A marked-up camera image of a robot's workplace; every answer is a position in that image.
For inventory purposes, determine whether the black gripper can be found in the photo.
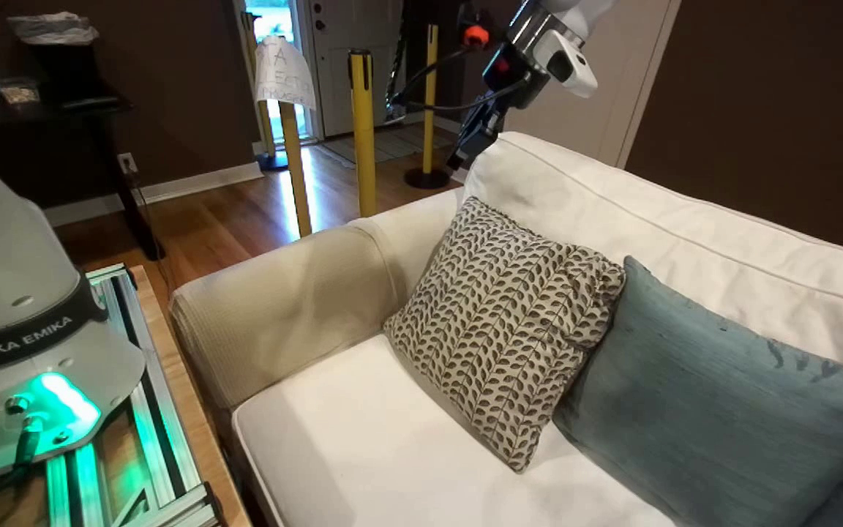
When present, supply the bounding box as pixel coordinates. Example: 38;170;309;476
442;39;552;176

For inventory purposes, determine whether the beige black leaf-pattern pillow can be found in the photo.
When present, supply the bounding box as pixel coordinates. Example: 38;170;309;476
381;192;630;476

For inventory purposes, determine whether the white couch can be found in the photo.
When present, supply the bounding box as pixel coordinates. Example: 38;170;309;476
166;129;843;527

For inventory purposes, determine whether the white panel door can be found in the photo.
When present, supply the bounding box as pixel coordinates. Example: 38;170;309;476
305;0;416;140

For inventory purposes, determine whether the white plastic cover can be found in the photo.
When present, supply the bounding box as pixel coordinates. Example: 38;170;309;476
248;36;318;118

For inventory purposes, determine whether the black side table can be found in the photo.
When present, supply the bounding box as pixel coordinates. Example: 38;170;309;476
0;83;166;263

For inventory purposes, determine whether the wooden table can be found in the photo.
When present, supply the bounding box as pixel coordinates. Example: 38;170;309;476
125;260;255;527

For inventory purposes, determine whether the black box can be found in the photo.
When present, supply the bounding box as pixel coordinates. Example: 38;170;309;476
22;40;104;103

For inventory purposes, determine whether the white crumpled cloth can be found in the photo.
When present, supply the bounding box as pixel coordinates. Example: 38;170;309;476
6;8;103;50

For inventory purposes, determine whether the thin yellow post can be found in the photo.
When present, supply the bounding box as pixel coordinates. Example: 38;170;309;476
401;23;455;192

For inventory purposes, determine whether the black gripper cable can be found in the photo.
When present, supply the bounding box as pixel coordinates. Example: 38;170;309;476
387;17;521;115

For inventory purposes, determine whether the thick yellow post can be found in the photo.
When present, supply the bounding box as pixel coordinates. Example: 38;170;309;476
344;50;381;220

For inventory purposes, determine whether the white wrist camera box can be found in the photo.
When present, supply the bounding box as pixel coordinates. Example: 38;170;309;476
511;2;602;99

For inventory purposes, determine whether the wooden post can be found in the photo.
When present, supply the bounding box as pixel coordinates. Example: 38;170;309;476
278;96;315;241

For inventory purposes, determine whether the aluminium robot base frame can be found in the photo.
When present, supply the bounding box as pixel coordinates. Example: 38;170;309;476
0;260;221;527

